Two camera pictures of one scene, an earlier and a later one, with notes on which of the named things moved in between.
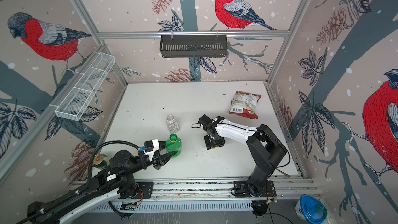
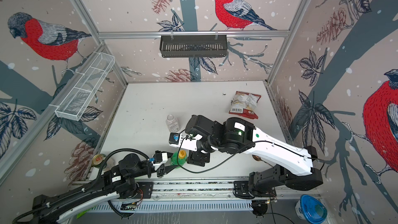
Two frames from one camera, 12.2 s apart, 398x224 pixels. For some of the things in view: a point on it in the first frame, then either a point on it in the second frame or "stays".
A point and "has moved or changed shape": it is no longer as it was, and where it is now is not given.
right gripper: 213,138 to 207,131
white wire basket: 76,99 stays
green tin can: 98,162 stays
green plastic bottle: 174,143 has moved or changed shape
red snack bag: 243,104 stays
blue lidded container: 311,209 stays
